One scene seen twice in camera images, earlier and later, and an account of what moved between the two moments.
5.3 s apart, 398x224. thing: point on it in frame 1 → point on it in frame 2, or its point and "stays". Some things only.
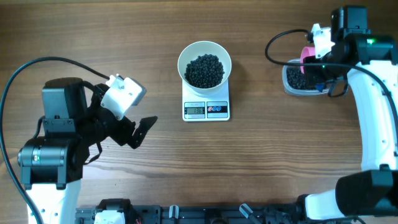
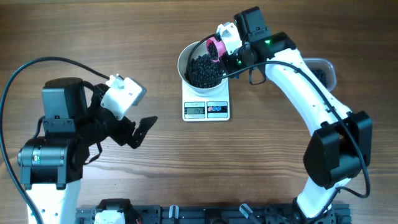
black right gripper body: x=317 y=76 → x=234 y=62
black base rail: x=242 y=214 stays
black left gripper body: x=101 y=124 stays
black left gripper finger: x=140 y=132 stays
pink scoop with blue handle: x=308 y=51 → x=220 y=46
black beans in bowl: x=206 y=71 stays
